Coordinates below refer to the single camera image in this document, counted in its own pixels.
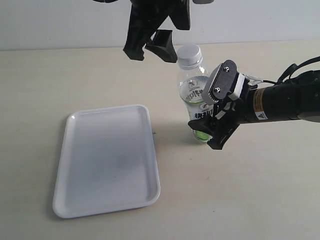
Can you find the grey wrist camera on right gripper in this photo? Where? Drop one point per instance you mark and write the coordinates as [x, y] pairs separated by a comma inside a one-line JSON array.
[[225, 82]]

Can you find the white plastic tray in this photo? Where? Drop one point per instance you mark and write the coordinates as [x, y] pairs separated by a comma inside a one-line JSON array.
[[107, 162]]

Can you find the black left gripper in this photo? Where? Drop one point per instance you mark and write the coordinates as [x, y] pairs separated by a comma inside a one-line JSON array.
[[146, 17]]

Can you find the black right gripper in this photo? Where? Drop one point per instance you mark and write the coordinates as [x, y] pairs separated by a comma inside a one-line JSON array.
[[227, 116]]

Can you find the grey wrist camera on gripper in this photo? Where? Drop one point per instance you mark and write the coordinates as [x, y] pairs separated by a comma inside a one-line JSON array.
[[203, 2], [225, 82]]

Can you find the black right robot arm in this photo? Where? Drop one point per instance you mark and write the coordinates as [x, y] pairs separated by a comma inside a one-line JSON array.
[[296, 98]]

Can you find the grey wrist camera on left gripper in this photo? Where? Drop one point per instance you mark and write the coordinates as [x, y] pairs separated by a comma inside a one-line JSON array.
[[203, 2]]

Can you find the white bottle cap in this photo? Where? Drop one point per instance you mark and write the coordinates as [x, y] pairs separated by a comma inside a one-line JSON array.
[[189, 56]]

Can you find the clear plastic drink bottle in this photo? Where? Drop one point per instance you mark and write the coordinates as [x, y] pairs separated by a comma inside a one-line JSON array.
[[192, 78]]

